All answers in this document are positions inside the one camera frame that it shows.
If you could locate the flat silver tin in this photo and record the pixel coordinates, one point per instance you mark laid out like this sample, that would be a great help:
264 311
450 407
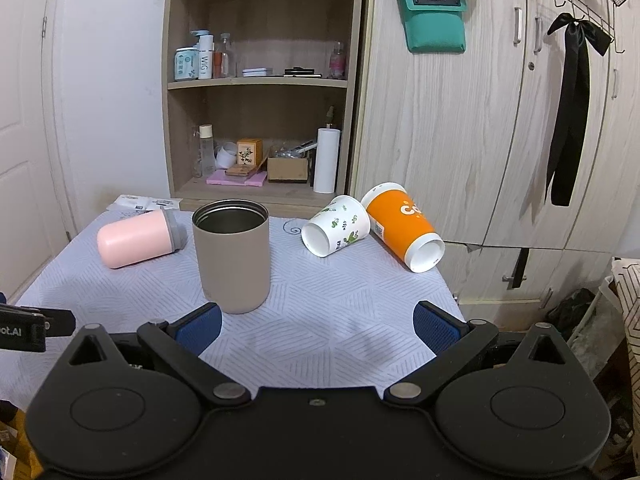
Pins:
257 72

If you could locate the clear bottle with white cap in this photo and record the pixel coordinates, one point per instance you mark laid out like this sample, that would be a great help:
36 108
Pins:
206 152

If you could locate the pale patterned tablecloth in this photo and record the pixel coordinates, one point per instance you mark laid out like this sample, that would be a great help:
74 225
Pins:
330 310

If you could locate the pink cup with grey lid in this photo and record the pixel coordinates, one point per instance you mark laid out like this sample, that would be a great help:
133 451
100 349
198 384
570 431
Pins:
132 237

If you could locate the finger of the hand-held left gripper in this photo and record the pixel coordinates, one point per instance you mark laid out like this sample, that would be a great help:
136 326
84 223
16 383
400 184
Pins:
61 322

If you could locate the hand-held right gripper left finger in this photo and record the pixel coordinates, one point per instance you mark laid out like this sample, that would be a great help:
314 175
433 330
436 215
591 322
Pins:
200 330

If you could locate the tall white cylinder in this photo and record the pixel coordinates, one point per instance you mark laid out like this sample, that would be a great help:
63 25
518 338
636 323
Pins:
326 160

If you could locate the white pump bottle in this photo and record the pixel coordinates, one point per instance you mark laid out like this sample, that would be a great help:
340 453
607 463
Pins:
205 57

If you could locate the white door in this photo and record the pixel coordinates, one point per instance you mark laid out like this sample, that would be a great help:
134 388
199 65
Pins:
30 110

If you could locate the white patterned bag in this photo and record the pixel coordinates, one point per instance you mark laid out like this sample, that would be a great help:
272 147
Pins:
627 300

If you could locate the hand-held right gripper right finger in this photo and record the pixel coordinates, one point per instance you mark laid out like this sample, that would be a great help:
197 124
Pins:
435 327

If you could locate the teal wall pouch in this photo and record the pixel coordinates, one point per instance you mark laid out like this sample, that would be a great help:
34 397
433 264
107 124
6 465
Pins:
432 25

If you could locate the taupe metal-lined cup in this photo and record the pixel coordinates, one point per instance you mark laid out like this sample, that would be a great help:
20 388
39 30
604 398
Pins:
232 270

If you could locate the pink flat book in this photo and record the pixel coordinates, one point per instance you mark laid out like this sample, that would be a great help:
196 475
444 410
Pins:
240 180

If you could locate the black bag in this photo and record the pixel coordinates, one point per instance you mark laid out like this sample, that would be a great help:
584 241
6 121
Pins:
570 312

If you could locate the flat black case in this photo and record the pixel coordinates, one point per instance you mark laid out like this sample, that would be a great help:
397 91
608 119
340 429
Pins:
302 71

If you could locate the white mug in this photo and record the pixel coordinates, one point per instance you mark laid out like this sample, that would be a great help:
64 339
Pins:
226 155

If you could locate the orange flower-print box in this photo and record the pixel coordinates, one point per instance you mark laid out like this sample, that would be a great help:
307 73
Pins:
250 152

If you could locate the wooden wardrobe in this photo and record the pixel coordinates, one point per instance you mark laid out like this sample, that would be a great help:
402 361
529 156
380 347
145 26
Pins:
450 125

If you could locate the teal and white canister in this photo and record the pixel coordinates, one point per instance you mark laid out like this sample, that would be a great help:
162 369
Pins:
185 65

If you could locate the wooden shelf unit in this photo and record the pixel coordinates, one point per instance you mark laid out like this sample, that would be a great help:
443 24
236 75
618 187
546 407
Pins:
260 110

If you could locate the brown cardboard box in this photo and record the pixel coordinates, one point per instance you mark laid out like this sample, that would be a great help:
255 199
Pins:
287 170

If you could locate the orange paper cup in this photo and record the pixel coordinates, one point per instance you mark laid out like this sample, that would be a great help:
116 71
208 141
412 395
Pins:
400 227

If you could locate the black ribbon bow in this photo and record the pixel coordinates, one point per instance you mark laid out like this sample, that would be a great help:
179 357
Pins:
570 110

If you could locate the white leaf-print paper cup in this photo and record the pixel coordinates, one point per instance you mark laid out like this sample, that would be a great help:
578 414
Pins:
337 227

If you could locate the white paper packets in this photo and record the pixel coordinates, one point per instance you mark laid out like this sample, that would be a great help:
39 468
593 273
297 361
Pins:
142 203

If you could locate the pink clear bottle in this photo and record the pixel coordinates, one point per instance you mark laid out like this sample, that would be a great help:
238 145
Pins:
337 62

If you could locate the clear bottle with orange liquid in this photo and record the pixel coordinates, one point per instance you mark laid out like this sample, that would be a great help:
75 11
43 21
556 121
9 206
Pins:
225 60

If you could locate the black tape strip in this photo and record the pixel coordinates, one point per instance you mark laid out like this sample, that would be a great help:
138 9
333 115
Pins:
521 265

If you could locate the small wooden box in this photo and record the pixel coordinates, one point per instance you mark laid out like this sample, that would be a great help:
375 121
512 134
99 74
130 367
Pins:
241 170

